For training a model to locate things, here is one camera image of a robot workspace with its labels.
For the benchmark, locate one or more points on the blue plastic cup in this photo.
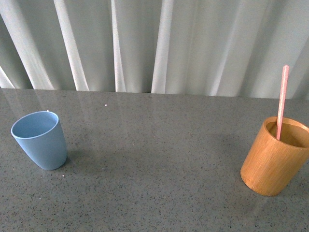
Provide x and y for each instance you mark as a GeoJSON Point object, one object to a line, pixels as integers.
{"type": "Point", "coordinates": [41, 136]}

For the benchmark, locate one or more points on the bamboo chopstick holder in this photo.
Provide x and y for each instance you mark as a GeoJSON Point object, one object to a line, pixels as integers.
{"type": "Point", "coordinates": [272, 163]}

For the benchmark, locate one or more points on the white pleated curtain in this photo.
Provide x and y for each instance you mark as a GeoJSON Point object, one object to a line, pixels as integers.
{"type": "Point", "coordinates": [202, 47]}

